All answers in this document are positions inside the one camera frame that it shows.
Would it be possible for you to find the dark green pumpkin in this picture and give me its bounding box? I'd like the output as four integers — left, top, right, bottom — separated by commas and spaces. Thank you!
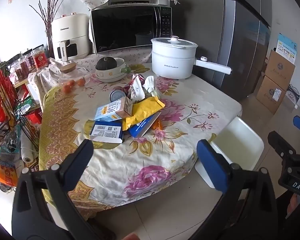
95, 57, 117, 70

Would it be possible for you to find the yellow snack bag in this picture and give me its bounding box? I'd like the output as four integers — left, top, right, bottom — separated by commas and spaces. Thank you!
122, 96, 165, 131

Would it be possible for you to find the lower cardboard box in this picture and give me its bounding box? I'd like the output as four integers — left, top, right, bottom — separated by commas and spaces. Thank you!
256, 76, 286, 114

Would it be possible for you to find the black microwave oven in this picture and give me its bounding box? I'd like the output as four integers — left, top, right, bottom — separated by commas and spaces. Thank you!
90, 4, 172, 53

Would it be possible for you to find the grey refrigerator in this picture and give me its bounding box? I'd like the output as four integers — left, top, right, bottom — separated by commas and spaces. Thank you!
172, 0, 272, 101

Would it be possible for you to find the glass jar wooden lid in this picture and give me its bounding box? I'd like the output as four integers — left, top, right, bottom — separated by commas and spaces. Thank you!
58, 63, 91, 91

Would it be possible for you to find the upper cardboard box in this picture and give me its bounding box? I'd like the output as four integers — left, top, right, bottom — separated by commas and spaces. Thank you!
265, 50, 295, 90

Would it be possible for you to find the blue white carton box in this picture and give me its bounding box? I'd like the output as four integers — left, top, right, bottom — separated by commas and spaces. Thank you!
89, 120, 123, 144

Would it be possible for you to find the cardboard box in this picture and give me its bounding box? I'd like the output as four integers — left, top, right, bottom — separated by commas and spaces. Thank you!
265, 50, 295, 90
256, 76, 286, 114

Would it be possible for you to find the cream ceramic bowl green handle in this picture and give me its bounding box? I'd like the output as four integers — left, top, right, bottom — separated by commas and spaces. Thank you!
95, 57, 131, 82

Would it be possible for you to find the black wire rack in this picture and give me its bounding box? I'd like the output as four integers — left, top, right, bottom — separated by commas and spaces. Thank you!
0, 63, 39, 187

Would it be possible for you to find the small orange tangerine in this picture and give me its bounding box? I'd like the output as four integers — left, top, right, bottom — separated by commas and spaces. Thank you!
62, 85, 72, 94
76, 78, 85, 87
66, 80, 76, 87

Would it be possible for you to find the red label jar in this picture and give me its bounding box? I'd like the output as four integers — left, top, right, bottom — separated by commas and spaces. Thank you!
32, 45, 49, 69

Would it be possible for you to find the white electric cooking pot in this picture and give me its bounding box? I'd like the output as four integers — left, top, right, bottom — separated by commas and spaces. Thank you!
151, 36, 232, 80

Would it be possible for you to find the light blue milk carton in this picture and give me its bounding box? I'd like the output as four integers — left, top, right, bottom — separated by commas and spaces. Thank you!
94, 96, 133, 122

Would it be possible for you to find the orange peel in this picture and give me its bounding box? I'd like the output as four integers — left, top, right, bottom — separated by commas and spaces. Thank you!
151, 118, 163, 130

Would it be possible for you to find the red drink can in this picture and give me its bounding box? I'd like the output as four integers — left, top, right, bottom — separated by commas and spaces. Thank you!
109, 86, 129, 102

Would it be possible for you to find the person's right hand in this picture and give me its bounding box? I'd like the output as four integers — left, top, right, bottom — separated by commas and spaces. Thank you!
286, 193, 300, 218

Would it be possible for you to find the cream air fryer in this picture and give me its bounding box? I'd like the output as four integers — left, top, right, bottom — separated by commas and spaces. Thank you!
52, 13, 91, 62

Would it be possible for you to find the blue white poster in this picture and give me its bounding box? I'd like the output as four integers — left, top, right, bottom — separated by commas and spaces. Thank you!
276, 33, 298, 64

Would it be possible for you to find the blue booklet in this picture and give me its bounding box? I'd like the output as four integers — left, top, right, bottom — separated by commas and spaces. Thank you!
128, 112, 161, 138

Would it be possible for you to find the floral tablecloth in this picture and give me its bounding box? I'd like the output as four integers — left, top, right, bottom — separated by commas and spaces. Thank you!
28, 54, 242, 219

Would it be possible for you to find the white plastic chair seat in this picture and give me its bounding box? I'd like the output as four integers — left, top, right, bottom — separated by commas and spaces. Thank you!
194, 116, 265, 189

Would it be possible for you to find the white paper napkin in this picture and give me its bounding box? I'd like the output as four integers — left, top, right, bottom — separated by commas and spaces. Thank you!
143, 76, 161, 98

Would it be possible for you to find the dried branch bundle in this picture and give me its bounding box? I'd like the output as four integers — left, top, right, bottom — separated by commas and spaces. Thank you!
30, 0, 64, 58

